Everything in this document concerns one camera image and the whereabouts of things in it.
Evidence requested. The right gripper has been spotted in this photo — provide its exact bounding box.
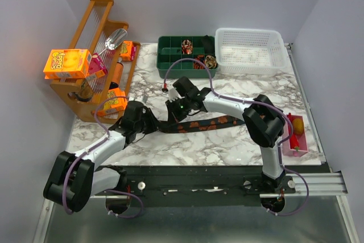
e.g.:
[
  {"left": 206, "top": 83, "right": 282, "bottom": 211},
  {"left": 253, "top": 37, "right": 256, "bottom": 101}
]
[{"left": 165, "top": 97, "right": 192, "bottom": 126}]

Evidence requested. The black orange floral tie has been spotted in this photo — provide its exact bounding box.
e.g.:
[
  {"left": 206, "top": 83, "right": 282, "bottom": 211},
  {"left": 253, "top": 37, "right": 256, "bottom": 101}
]
[{"left": 167, "top": 116, "right": 245, "bottom": 134}]

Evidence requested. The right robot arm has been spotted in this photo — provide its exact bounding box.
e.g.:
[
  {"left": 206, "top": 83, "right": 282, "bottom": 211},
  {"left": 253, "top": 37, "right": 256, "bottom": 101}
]
[{"left": 162, "top": 77, "right": 286, "bottom": 193}]

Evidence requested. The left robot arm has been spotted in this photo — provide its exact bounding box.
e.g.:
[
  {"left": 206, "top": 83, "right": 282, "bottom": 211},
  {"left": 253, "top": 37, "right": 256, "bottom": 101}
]
[{"left": 43, "top": 101, "right": 167, "bottom": 214}]

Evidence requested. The small orange box lower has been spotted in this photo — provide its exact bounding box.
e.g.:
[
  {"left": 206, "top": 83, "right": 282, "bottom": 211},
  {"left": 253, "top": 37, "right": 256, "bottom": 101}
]
[{"left": 97, "top": 88, "right": 127, "bottom": 117}]

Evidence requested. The small orange box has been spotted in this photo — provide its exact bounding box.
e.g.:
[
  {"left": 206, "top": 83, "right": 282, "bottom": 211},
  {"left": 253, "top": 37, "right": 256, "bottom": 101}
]
[
  {"left": 97, "top": 88, "right": 127, "bottom": 117},
  {"left": 119, "top": 40, "right": 135, "bottom": 61}
]

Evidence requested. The rolled orange black tie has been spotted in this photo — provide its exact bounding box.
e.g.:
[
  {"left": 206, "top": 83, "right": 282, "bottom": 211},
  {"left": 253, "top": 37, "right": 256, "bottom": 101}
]
[{"left": 193, "top": 55, "right": 205, "bottom": 69}]

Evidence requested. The rolled beige patterned tie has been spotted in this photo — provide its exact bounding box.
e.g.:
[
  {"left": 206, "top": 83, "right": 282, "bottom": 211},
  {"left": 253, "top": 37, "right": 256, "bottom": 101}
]
[{"left": 204, "top": 55, "right": 217, "bottom": 69}]

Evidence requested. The green divided organizer tray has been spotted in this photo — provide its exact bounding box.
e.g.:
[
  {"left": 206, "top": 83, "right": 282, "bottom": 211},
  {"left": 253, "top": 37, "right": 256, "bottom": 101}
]
[{"left": 156, "top": 36, "right": 218, "bottom": 79}]

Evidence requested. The orange bottle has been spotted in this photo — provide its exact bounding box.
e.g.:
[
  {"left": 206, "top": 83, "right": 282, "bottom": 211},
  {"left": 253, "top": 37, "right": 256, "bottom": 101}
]
[{"left": 109, "top": 61, "right": 123, "bottom": 89}]

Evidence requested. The rolled red patterned tie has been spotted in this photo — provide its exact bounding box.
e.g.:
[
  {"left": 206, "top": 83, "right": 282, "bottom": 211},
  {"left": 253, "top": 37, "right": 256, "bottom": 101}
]
[{"left": 181, "top": 39, "right": 193, "bottom": 55}]

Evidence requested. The wooden rack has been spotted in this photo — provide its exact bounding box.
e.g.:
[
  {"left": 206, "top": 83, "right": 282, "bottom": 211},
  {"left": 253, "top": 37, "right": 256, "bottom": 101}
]
[{"left": 50, "top": 0, "right": 129, "bottom": 122}]

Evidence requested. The small orange box upper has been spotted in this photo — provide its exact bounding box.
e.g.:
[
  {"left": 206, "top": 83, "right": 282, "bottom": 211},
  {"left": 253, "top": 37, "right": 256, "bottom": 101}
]
[{"left": 119, "top": 40, "right": 135, "bottom": 61}]

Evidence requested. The tin can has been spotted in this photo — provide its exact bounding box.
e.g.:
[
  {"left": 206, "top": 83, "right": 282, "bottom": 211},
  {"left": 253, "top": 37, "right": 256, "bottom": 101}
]
[{"left": 74, "top": 79, "right": 94, "bottom": 102}]

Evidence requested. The pink small box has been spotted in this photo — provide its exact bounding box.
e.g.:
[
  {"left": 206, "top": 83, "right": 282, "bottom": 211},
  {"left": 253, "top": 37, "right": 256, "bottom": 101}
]
[{"left": 88, "top": 53, "right": 107, "bottom": 79}]

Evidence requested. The white plastic basket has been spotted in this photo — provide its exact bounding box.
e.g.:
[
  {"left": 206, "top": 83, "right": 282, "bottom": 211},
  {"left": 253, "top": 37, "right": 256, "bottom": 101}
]
[{"left": 214, "top": 28, "right": 289, "bottom": 75}]

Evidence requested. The metal scoop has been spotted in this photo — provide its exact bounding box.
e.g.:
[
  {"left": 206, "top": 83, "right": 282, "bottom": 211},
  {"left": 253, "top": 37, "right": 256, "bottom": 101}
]
[{"left": 105, "top": 28, "right": 127, "bottom": 50}]

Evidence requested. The orange snack box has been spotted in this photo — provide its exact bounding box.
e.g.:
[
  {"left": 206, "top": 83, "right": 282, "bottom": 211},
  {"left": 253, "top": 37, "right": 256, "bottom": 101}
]
[{"left": 43, "top": 48, "right": 92, "bottom": 79}]

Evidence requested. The red chili pepper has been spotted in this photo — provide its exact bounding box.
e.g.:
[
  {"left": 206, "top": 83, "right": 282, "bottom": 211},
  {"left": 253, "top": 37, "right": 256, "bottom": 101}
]
[{"left": 287, "top": 113, "right": 300, "bottom": 151}]

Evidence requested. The orange fruit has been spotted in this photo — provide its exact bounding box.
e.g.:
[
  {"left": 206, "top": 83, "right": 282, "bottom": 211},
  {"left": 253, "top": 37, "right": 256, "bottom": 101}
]
[{"left": 292, "top": 118, "right": 304, "bottom": 135}]

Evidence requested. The pink tray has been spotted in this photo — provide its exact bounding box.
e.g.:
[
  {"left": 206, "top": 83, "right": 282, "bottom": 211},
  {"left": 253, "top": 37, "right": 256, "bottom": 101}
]
[{"left": 282, "top": 114, "right": 308, "bottom": 157}]

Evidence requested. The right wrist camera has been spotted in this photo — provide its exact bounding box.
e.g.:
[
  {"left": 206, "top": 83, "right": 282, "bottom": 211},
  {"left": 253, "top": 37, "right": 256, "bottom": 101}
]
[{"left": 168, "top": 87, "right": 181, "bottom": 102}]

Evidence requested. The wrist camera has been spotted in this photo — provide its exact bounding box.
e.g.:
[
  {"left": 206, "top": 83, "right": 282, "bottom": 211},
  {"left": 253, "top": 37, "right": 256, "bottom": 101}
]
[
  {"left": 142, "top": 94, "right": 148, "bottom": 104},
  {"left": 168, "top": 87, "right": 181, "bottom": 102}
]

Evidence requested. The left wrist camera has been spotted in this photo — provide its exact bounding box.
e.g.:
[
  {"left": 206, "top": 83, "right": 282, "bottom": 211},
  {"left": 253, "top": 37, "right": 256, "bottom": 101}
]
[{"left": 142, "top": 94, "right": 148, "bottom": 104}]

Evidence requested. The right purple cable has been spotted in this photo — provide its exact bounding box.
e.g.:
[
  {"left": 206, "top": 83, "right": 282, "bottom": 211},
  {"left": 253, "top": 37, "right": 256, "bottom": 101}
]
[{"left": 162, "top": 57, "right": 309, "bottom": 217}]

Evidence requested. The purple cable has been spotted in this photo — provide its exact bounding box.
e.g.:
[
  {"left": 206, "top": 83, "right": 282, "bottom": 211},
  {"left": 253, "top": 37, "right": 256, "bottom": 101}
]
[
  {"left": 63, "top": 97, "right": 144, "bottom": 219},
  {"left": 162, "top": 57, "right": 309, "bottom": 217}
]

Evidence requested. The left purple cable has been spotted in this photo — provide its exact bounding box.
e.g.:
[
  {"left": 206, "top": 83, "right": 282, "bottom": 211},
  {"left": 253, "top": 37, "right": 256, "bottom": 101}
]
[{"left": 63, "top": 97, "right": 144, "bottom": 219}]

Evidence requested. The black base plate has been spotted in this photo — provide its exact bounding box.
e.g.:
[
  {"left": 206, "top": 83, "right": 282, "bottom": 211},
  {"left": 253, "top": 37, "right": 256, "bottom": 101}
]
[{"left": 93, "top": 165, "right": 296, "bottom": 208}]

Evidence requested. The aluminium rail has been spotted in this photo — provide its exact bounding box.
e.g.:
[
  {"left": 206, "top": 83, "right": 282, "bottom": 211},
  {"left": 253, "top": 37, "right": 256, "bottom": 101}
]
[{"left": 92, "top": 173, "right": 347, "bottom": 198}]

